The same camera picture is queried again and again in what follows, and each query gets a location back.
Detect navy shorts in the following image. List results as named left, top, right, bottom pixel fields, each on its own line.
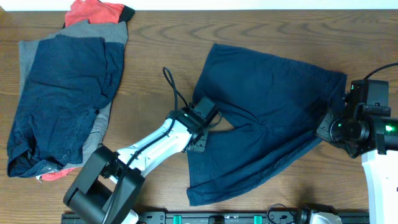
left=187, top=44, right=347, bottom=206
left=7, top=35, right=124, bottom=177

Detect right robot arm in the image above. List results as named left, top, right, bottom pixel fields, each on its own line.
left=317, top=79, right=397, bottom=223

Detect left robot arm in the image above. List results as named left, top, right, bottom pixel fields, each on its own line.
left=63, top=97, right=218, bottom=223

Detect grey shorts in pile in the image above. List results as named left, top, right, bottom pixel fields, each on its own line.
left=19, top=20, right=128, bottom=169

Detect red garment with black trim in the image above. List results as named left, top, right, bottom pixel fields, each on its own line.
left=37, top=1, right=134, bottom=181

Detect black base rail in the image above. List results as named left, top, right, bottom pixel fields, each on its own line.
left=60, top=203, right=371, bottom=224

